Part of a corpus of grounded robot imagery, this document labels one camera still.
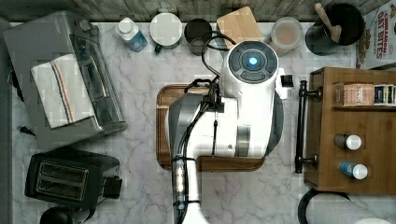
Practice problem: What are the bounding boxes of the silver toaster oven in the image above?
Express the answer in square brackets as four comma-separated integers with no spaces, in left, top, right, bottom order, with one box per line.
[4,11,127,150]

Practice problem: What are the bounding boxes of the blue spice shaker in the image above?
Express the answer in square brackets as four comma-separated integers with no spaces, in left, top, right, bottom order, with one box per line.
[338,161,368,180]

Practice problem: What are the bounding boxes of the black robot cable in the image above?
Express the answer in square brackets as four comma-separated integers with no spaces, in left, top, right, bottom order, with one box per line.
[170,30,237,224]

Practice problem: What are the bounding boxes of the black drawer handle bar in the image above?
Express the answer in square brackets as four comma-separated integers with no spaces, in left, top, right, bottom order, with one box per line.
[294,80,322,174]

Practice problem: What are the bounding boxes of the blue mouthwash bottle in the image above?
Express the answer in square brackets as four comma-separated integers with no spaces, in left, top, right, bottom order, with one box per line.
[115,18,148,52]

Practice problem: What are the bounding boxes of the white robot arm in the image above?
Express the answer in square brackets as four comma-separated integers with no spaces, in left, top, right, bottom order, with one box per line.
[164,40,286,224]

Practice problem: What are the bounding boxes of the clear jar of snacks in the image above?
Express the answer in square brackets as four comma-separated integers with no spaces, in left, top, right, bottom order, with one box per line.
[266,17,303,57]

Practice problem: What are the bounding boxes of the brown tea bag packets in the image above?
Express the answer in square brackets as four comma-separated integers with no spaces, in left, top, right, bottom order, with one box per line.
[343,83,375,106]

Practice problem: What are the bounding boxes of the dark grey metal cup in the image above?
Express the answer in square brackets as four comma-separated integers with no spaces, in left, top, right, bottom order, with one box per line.
[184,19,212,56]

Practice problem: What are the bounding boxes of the teal canister wooden lid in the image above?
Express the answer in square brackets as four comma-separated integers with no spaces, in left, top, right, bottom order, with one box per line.
[217,7,263,43]

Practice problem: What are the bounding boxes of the wooden spoon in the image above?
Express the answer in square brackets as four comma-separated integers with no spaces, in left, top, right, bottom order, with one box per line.
[315,3,342,43]

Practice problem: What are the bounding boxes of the wooden drawer cabinet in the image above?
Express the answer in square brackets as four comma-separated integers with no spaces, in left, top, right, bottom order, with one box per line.
[304,67,396,195]

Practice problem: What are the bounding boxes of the cinnamon oat bites box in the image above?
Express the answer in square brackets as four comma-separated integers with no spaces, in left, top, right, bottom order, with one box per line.
[356,0,396,70]

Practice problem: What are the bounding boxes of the black round object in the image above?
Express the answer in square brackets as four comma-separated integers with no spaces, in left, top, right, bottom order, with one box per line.
[39,206,96,224]

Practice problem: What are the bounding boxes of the grey pepper shaker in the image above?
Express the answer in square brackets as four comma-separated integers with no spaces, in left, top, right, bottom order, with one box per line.
[333,133,362,150]

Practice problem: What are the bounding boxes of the wooden cutting board tray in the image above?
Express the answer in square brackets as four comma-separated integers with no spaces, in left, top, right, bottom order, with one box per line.
[156,84,265,172]

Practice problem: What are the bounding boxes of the coloured tea bag packets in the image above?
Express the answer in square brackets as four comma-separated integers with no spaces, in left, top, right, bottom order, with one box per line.
[374,84,395,106]

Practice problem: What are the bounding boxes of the white lidded mug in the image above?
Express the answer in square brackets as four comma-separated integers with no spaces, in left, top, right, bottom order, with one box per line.
[149,12,183,53]

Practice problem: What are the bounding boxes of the black pot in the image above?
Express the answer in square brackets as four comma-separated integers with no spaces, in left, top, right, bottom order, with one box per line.
[305,3,365,56]

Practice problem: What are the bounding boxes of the black two-slot toaster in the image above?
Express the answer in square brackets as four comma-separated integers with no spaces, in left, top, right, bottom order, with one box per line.
[24,148,122,209]

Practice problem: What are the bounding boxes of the striped white dish towel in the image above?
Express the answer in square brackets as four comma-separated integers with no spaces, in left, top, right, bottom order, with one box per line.
[31,54,94,129]

